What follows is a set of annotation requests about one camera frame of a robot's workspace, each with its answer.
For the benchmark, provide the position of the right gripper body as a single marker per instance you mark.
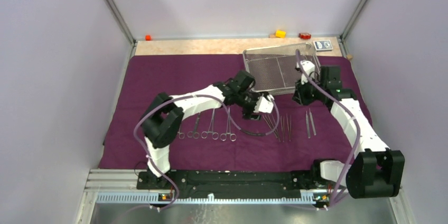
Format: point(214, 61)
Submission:
point(308, 93)

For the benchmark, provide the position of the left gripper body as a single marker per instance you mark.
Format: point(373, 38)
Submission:
point(248, 101)

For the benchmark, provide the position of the steel angled tweezers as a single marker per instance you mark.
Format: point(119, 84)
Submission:
point(270, 124)

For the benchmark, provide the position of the metal mesh instrument tray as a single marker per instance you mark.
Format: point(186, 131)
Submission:
point(274, 67)

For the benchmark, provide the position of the steel forceps clamp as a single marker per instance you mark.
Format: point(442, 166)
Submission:
point(210, 131)

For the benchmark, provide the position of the blue playing card deck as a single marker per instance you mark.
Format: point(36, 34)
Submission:
point(323, 45)

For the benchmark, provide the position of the steel curved tweezers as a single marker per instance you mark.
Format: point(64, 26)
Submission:
point(282, 133)

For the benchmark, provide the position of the small steel hemostat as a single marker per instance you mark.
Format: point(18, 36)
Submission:
point(181, 135)

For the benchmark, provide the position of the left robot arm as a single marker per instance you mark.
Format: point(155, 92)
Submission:
point(163, 118)

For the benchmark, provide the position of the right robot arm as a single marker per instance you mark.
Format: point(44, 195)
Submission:
point(372, 169)

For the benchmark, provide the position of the red small block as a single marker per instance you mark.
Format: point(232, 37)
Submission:
point(304, 35)

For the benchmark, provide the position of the yellow small block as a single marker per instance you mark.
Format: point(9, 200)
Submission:
point(280, 34)

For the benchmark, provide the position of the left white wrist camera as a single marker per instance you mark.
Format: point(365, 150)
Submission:
point(265, 103)

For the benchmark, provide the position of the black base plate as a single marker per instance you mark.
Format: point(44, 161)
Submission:
point(197, 184)

